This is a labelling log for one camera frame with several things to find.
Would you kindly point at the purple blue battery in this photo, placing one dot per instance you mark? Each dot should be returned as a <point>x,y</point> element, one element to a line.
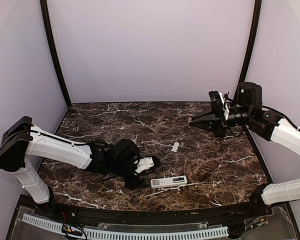
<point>178,179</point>

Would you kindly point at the white battery cover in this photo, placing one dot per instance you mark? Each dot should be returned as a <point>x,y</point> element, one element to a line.
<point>175,147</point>

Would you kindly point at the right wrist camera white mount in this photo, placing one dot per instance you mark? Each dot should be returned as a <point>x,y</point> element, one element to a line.
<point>218,104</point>

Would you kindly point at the black frame post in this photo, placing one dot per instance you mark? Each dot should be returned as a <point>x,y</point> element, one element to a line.
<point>53,52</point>
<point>251,40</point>

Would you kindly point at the left black frame post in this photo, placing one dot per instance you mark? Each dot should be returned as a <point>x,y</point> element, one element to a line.
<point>53,52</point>

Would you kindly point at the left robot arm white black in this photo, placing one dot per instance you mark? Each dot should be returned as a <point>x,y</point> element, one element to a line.
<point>24,139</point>

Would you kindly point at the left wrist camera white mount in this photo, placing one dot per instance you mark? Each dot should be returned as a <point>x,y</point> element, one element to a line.
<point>147,165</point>

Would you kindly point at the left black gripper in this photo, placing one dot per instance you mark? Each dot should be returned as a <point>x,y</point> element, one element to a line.
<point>135,184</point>

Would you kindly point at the white slotted cable duct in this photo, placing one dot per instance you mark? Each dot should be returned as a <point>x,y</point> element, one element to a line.
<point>111,231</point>

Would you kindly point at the white remote control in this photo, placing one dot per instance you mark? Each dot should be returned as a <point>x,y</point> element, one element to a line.
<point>166,182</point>

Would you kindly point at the right black frame post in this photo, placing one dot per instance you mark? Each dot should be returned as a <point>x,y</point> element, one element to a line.
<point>251,40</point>

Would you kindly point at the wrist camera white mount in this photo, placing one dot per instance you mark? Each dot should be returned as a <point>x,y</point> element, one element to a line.
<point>218,104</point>
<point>147,165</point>

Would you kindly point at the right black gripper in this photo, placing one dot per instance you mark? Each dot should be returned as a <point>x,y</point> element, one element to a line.
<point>219,126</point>

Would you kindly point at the black front rail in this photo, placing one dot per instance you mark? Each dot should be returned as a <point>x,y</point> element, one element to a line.
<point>232,215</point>

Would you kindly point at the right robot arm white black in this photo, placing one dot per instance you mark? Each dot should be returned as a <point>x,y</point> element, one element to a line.
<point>247,110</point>

